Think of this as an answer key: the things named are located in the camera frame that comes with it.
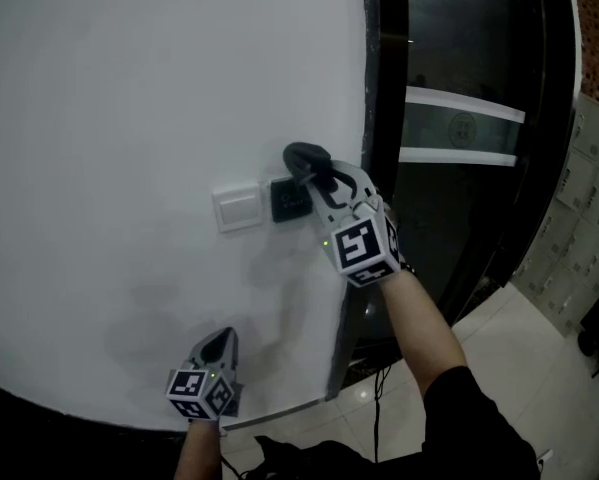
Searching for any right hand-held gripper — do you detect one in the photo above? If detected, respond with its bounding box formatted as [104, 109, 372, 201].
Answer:
[306, 161, 402, 288]

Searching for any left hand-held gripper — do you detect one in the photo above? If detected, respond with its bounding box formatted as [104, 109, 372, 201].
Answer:
[166, 326, 245, 422]

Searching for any black exit button panel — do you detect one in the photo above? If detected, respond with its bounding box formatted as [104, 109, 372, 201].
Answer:
[269, 175, 314, 224]

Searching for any white wall light switch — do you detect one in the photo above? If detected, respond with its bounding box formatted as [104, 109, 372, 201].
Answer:
[212, 181, 265, 234]

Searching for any person's right forearm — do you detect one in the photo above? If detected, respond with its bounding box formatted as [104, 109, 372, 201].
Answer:
[378, 267, 470, 399]

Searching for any person's left forearm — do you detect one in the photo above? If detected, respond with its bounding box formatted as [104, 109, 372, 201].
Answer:
[173, 417, 225, 480]

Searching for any striped glass door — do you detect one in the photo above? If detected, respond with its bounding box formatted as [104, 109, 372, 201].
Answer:
[403, 0, 530, 339]
[438, 0, 555, 319]

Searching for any grey metal locker cabinet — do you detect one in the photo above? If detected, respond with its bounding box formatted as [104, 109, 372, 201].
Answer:
[511, 92, 599, 339]

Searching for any person's black clothing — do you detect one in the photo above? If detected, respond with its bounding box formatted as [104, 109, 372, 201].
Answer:
[238, 365, 540, 480]

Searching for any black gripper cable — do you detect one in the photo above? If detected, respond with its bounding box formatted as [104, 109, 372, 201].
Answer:
[218, 455, 245, 480]
[371, 365, 393, 464]

